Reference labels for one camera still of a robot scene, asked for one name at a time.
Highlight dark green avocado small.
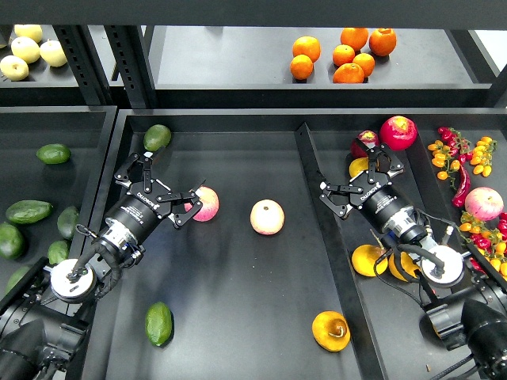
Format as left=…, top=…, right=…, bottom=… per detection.
left=57, top=206, right=79, bottom=240

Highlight black left tray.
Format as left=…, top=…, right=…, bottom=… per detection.
left=1, top=106, right=116, bottom=287

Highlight dark red apple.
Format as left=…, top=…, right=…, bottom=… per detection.
left=350, top=130, right=379, bottom=159

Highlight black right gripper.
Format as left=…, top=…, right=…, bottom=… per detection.
left=316, top=142, right=416, bottom=234

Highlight cherry tomato cluster upper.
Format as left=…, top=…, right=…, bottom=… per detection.
left=427, top=127, right=497, bottom=187

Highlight black perforated post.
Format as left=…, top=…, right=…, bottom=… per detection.
left=52, top=25, right=113, bottom=106
left=105, top=25, right=158, bottom=109

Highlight green avocado at tray corner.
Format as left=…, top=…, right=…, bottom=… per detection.
left=143, top=124, right=172, bottom=152

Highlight pink apple right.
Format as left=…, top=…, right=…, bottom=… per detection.
left=464, top=187, right=504, bottom=222

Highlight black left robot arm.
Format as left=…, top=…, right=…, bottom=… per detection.
left=1, top=152, right=203, bottom=379

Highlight orange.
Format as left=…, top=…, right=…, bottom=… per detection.
left=332, top=44, right=356, bottom=67
left=353, top=53, right=375, bottom=78
left=368, top=28, right=397, bottom=57
left=340, top=28, right=368, bottom=51
left=333, top=63, right=364, bottom=84
left=289, top=55, right=314, bottom=80
left=292, top=36, right=322, bottom=63

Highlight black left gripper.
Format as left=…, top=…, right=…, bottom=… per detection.
left=105, top=150, right=204, bottom=244

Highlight black tray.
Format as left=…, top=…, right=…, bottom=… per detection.
left=49, top=107, right=507, bottom=380
left=1, top=106, right=116, bottom=287

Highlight cherry tomato cluster lower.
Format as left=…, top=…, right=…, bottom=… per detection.
left=459, top=211, right=506, bottom=279

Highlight black tray divider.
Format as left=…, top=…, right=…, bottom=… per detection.
left=294, top=122, right=388, bottom=379

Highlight pale pink apple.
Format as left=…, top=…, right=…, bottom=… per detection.
left=250, top=199, right=285, bottom=235

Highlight black centre tray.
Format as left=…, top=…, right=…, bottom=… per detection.
left=49, top=107, right=507, bottom=380

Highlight dark avocado at edge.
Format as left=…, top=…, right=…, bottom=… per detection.
left=0, top=222, right=25, bottom=260

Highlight bright red apple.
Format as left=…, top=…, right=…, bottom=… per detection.
left=379, top=116, right=418, bottom=150

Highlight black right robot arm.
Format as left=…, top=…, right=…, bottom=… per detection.
left=314, top=143, right=506, bottom=379

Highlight pink red apple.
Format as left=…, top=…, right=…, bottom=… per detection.
left=193, top=186, right=219, bottom=222

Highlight red chili pepper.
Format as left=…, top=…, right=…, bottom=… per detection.
left=452, top=165, right=471, bottom=207

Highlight cherry tomato cluster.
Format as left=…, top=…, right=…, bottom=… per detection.
left=459, top=211, right=506, bottom=279
left=427, top=127, right=497, bottom=187

